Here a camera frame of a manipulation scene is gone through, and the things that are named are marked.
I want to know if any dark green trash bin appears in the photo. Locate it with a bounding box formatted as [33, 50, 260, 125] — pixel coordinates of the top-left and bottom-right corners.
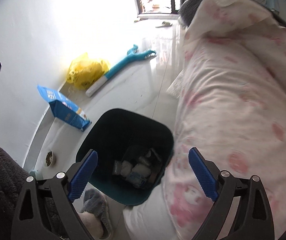
[75, 108, 175, 207]

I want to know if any yellow plastic bag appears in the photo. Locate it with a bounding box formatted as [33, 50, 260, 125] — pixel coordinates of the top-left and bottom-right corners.
[66, 52, 111, 90]

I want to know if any grey fluffy slipper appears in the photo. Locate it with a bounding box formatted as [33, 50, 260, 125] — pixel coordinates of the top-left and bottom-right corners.
[79, 189, 113, 239]

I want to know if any person's dark fleece robe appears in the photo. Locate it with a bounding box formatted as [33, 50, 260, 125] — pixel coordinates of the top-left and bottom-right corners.
[0, 140, 58, 240]

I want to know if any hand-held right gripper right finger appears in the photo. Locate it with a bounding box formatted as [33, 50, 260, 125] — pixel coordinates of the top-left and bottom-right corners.
[188, 147, 275, 240]

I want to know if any metal pet food bowl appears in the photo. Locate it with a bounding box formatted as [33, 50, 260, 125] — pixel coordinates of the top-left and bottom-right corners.
[44, 150, 57, 167]

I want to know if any blue paper bag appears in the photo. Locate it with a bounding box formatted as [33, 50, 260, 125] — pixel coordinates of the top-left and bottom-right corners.
[37, 84, 92, 132]

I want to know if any teal long-handled brush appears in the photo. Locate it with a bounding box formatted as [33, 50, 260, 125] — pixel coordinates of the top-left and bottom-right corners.
[85, 44, 157, 97]

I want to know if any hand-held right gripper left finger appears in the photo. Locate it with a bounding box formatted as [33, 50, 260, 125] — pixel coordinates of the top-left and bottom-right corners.
[11, 149, 98, 240]

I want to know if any pink printed blanket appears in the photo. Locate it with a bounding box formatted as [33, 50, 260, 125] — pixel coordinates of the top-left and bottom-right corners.
[162, 0, 286, 240]

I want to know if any dark grey fleece blanket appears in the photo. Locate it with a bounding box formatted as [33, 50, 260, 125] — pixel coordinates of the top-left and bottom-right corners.
[178, 0, 206, 27]

